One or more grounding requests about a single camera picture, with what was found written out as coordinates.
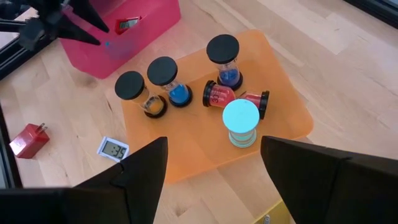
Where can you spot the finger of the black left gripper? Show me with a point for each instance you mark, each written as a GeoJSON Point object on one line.
{"type": "Point", "coordinates": [77, 31]}
{"type": "Point", "coordinates": [90, 15]}

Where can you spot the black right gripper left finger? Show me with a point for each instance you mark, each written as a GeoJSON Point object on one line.
{"type": "Point", "coordinates": [130, 193]}

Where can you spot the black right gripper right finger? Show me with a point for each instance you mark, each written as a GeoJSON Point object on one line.
{"type": "Point", "coordinates": [326, 193]}

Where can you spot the red digital clock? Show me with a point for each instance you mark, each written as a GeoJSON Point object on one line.
{"type": "Point", "coordinates": [127, 25]}

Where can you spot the black hourglass orange sand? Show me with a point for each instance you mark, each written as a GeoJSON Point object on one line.
{"type": "Point", "coordinates": [129, 85]}

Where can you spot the orange plastic bin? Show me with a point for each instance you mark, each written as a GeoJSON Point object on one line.
{"type": "Point", "coordinates": [202, 146]}

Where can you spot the black hourglass light blue sand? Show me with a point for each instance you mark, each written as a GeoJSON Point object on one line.
{"type": "Point", "coordinates": [161, 71]}

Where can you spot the red wall charger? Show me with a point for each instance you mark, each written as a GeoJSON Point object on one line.
{"type": "Point", "coordinates": [28, 143]}

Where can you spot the mint green hourglass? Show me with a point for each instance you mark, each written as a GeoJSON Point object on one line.
{"type": "Point", "coordinates": [241, 115]}

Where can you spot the black hourglass red sand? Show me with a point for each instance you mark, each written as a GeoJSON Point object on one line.
{"type": "Point", "coordinates": [217, 97]}

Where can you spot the black hourglass dark blue sand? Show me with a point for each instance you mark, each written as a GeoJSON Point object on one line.
{"type": "Point", "coordinates": [222, 48]}

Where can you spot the pink plastic bin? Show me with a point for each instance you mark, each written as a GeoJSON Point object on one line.
{"type": "Point", "coordinates": [149, 37]}

